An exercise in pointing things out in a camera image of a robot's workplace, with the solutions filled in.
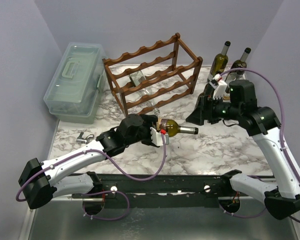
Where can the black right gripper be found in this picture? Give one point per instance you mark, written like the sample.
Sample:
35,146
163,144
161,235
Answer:
205,105

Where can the silver metal pipe fitting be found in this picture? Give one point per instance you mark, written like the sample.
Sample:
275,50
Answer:
84,140

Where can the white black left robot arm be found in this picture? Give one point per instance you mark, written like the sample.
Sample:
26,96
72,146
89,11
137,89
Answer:
40,182

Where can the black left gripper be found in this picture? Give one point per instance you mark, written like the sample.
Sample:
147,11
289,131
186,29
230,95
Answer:
150,120

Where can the green bottle brown label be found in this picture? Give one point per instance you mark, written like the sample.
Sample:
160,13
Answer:
172,128

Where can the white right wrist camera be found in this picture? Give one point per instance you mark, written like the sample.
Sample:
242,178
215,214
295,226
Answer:
219,87

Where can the clear glass wine bottle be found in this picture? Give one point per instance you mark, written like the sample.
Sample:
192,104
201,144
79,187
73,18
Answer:
136,79

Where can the translucent green plastic toolbox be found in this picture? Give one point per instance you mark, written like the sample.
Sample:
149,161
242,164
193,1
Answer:
77,86

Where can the green bottle silver foil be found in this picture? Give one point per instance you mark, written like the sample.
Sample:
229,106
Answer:
220,61
239,63

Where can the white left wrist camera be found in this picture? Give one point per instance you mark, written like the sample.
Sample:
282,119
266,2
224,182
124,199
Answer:
158,138

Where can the brown wooden wine rack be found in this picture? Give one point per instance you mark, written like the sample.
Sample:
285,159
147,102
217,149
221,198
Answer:
188,74

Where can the black metal base rail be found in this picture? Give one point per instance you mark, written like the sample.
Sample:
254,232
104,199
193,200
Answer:
164,191

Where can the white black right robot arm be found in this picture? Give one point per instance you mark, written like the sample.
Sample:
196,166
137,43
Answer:
237,101

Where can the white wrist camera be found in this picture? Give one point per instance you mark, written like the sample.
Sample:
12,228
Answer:
219,87
158,138

